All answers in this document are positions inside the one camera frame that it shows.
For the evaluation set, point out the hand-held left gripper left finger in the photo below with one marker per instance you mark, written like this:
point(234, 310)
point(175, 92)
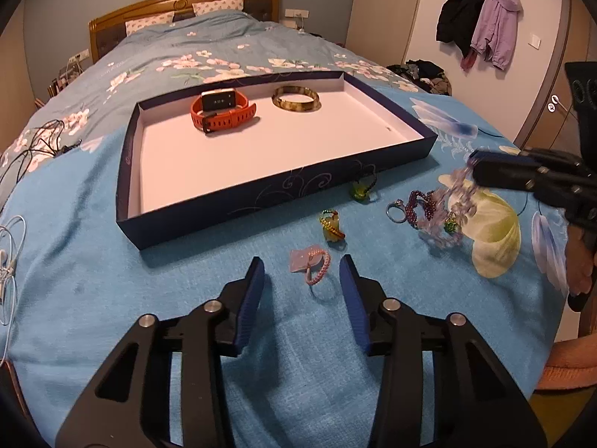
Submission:
point(252, 298)

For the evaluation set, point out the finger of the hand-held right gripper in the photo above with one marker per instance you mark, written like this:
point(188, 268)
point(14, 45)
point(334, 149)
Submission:
point(503, 172)
point(559, 159)

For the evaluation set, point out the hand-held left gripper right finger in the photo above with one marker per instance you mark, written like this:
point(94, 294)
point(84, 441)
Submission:
point(352, 298)

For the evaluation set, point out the yellow pendant with bead loop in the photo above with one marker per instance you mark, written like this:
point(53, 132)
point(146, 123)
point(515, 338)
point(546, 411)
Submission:
point(332, 235)

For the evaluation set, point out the navy cardboard box tray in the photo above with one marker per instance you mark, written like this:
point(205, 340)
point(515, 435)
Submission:
point(280, 149)

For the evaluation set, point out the person's right hand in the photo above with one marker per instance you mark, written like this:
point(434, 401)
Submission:
point(578, 266)

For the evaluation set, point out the bright blue printed blanket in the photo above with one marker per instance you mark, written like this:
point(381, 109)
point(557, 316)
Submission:
point(140, 298)

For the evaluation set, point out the maroon garment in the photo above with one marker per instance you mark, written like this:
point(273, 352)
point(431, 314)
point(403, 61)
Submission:
point(468, 59)

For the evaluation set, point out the pile of dark clothes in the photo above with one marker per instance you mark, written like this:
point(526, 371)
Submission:
point(424, 74)

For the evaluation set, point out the purple jacket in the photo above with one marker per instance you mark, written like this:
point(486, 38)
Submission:
point(499, 23)

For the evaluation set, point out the black jacket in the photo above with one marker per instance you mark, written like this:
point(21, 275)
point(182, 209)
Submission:
point(459, 14)

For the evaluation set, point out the orange smartwatch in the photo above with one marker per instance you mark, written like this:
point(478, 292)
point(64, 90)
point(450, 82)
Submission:
point(219, 123)

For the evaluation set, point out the tortoiseshell bangle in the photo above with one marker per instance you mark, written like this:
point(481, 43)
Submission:
point(298, 108)

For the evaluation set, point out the beige wardrobe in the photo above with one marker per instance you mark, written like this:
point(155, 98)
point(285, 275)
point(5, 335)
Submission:
point(387, 9)

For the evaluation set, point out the small black clip device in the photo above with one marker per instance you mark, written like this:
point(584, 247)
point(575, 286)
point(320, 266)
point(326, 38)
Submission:
point(69, 148)

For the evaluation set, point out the white earphones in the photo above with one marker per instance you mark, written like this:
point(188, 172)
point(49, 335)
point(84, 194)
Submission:
point(17, 261)

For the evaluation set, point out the floral blue-grey duvet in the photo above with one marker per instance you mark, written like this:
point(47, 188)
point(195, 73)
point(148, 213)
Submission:
point(186, 51)

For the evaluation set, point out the stack of books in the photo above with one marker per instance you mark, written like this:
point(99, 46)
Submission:
point(63, 81)

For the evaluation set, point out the patterned white pillow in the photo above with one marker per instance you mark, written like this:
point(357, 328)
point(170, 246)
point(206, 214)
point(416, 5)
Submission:
point(149, 23)
point(219, 5)

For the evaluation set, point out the wooden bed headboard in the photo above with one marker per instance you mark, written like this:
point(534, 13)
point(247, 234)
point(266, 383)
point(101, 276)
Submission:
point(140, 7)

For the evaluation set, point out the white light switch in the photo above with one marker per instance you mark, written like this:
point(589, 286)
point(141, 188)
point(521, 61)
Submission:
point(535, 40)

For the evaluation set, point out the white wall socket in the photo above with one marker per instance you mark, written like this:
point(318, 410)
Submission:
point(79, 56)
point(296, 13)

